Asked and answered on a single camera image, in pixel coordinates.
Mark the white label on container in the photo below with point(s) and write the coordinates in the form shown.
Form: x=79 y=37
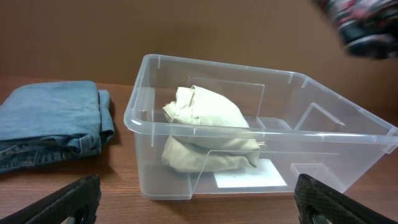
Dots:
x=265 y=175

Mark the clear plastic storage container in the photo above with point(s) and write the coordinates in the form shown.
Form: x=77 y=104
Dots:
x=300 y=125

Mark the folded blue denim jeans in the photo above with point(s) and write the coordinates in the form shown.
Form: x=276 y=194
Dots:
x=49 y=122

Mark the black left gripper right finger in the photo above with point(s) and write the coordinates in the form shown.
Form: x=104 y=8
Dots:
x=318 y=203

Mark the cream cloth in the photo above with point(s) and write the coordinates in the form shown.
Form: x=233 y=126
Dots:
x=208 y=134

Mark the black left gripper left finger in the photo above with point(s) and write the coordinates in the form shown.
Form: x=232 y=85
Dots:
x=74 y=203

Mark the plaid shirt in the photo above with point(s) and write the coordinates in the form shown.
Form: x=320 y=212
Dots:
x=367 y=28

